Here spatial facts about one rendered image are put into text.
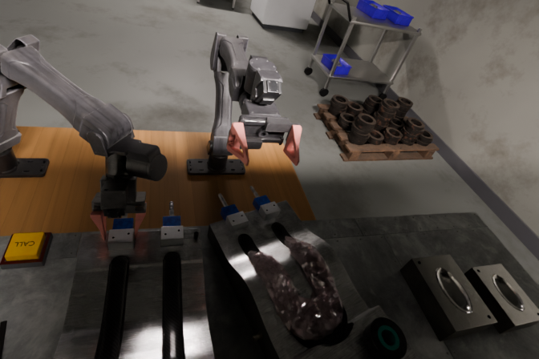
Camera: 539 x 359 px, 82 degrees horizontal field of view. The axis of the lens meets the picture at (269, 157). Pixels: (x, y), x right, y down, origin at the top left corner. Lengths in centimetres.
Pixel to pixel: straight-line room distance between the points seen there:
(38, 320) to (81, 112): 44
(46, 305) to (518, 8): 343
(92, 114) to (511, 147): 302
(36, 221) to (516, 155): 310
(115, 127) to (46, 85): 14
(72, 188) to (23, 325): 37
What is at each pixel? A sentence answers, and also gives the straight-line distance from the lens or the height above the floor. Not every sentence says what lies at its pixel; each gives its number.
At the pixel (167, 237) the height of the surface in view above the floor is 92.
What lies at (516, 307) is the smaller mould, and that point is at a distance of 122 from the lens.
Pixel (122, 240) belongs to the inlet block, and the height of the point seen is 92.
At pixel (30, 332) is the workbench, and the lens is 85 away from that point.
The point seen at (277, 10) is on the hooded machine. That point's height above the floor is 30.
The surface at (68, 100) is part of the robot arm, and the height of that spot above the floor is 118.
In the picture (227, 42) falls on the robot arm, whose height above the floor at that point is 123.
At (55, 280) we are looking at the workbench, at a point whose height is 80.
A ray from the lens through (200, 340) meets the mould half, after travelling 69.
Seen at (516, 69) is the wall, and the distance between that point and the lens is 327.
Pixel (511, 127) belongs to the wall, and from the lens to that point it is 322.
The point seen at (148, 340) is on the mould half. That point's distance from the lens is 69.
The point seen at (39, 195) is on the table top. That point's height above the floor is 80.
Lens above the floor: 156
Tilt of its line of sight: 39 degrees down
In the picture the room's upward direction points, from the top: 18 degrees clockwise
